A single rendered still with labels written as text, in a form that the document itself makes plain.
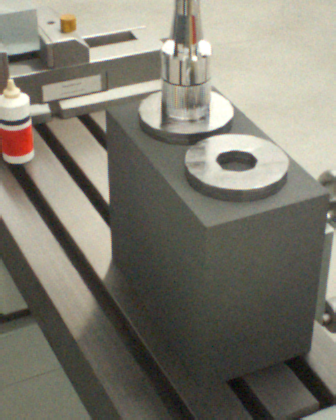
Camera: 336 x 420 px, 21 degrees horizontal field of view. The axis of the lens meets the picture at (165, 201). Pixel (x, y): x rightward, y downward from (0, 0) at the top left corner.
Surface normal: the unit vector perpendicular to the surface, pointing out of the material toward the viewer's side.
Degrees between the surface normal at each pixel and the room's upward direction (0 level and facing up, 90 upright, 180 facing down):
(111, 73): 90
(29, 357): 90
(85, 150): 0
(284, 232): 90
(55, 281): 0
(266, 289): 90
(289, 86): 0
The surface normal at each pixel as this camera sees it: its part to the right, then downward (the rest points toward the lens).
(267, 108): 0.00, -0.82
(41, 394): 0.45, 0.51
